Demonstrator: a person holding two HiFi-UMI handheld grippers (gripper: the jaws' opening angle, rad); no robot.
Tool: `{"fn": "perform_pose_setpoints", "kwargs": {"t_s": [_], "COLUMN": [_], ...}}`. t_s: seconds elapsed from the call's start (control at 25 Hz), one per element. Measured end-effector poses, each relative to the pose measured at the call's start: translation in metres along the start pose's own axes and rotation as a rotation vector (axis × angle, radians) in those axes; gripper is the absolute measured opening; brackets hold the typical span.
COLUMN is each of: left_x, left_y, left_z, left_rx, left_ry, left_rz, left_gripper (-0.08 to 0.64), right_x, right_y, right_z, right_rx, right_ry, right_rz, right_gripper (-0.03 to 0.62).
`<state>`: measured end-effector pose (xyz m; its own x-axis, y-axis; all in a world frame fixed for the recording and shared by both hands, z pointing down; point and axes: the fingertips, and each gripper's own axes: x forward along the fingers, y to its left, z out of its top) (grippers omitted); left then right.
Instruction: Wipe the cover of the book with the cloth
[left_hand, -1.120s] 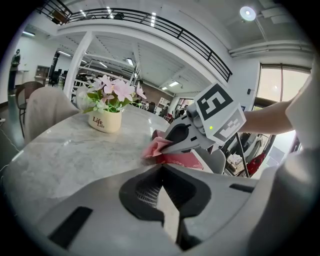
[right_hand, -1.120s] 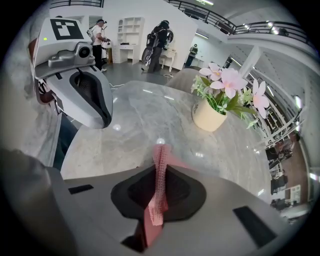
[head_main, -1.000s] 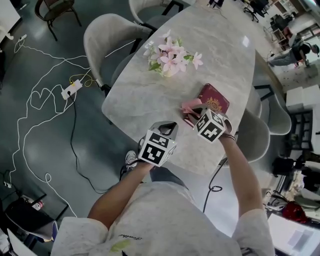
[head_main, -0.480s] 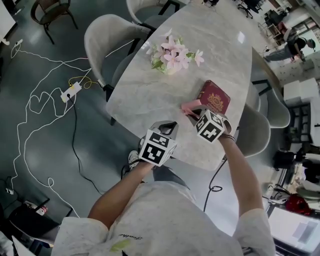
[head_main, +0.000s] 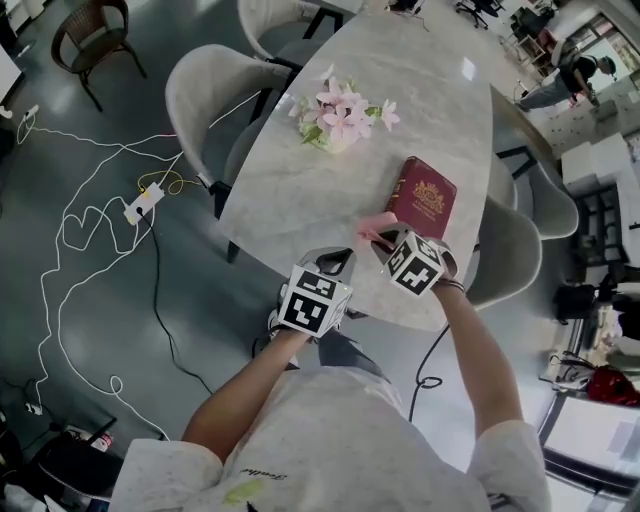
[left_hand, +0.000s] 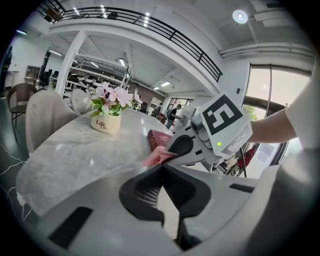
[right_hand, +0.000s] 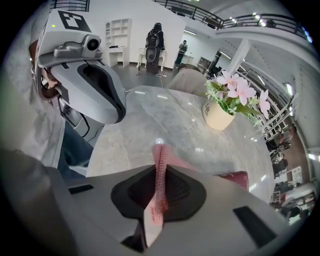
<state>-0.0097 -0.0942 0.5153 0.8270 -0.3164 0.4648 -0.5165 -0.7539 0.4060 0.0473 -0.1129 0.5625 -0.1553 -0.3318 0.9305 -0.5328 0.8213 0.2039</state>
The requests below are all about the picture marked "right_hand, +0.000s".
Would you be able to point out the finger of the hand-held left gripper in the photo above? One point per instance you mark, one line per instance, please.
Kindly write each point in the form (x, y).
(112, 82)
(75, 92)

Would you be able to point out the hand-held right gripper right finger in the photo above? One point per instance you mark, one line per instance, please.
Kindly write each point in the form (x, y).
(225, 225)

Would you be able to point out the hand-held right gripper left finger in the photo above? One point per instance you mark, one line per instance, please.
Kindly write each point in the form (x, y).
(100, 200)

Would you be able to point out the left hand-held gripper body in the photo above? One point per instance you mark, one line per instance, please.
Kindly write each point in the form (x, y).
(65, 40)

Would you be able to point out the dark red hardcover book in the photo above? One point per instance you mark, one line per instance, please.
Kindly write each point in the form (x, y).
(237, 178)

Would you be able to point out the pink cloth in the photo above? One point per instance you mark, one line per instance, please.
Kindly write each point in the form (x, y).
(160, 175)

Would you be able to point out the white console table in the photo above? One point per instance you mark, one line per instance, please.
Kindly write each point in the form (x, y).
(143, 52)

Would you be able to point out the white bookshelf desk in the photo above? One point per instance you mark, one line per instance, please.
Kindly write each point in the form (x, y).
(120, 37)

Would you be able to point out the person's white speckled t-shirt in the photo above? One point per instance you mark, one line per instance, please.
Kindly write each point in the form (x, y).
(37, 130)

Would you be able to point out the person's blue jeans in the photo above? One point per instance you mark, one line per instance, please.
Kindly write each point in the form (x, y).
(75, 150)

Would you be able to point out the grey upholstered chair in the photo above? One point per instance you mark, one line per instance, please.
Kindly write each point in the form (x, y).
(187, 82)

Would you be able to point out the brown wicker chair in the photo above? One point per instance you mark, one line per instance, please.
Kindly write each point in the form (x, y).
(188, 67)

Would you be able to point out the cream pot with pink flowers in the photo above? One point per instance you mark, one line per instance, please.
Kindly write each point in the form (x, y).
(220, 117)

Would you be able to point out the black balcony railing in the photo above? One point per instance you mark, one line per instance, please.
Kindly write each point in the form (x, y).
(250, 18)

